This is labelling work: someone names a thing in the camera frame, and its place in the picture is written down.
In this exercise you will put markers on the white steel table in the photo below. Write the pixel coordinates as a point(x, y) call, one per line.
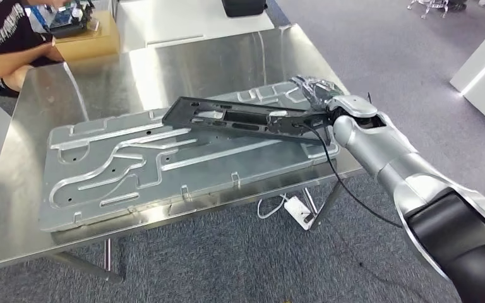
point(184, 21)

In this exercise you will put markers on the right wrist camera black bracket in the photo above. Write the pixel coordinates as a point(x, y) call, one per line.
point(286, 123)

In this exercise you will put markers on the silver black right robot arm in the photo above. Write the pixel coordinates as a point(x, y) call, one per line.
point(393, 167)

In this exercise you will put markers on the black blue device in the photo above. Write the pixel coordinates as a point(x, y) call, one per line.
point(69, 23)

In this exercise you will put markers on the stainless steel workbench table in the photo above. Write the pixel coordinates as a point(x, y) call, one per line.
point(4, 209)

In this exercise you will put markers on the black plastic frame part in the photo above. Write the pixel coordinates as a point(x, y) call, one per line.
point(175, 117)

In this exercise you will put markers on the white power strip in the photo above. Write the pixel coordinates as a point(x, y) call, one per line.
point(299, 211)

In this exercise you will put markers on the black box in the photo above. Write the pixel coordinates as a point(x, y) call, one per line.
point(244, 7)

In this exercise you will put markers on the grey plastic-wrapped right robot hand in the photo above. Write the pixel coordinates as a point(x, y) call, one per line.
point(315, 92)

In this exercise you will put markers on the stamped sheet metal panel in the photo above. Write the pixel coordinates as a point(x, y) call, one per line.
point(184, 175)

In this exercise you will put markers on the brown cardboard box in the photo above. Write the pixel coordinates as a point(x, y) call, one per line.
point(87, 46)

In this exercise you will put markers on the seated person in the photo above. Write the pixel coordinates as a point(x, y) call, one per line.
point(4, 37)

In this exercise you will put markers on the clear leg stool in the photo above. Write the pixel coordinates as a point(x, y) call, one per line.
point(428, 5)

